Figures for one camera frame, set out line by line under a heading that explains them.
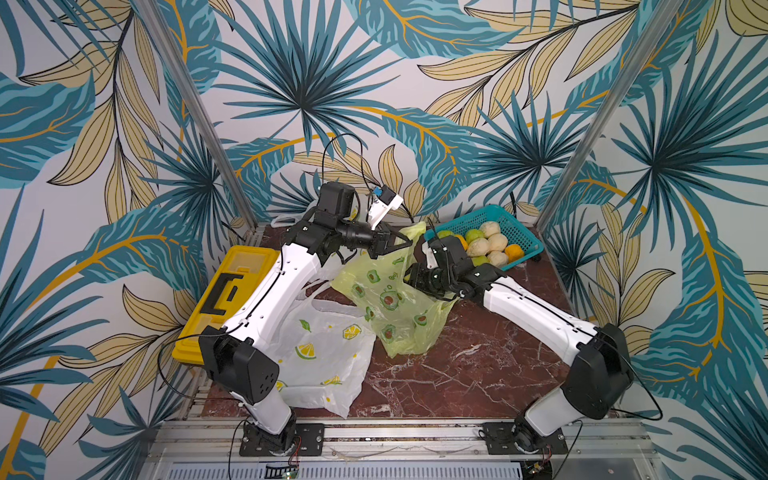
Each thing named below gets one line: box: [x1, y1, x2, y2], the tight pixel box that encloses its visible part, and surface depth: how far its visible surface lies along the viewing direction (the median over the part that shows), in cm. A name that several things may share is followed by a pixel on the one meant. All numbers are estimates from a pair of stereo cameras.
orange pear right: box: [505, 244, 524, 264], surface depth 109 cm
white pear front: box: [486, 250, 508, 269], surface depth 105 cm
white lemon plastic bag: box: [260, 281, 377, 419], surface depth 87 cm
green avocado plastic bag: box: [331, 221, 458, 358], surface depth 84 cm
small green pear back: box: [466, 229, 486, 244], surface depth 112 cm
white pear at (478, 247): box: [466, 238, 490, 257], surface depth 108 cm
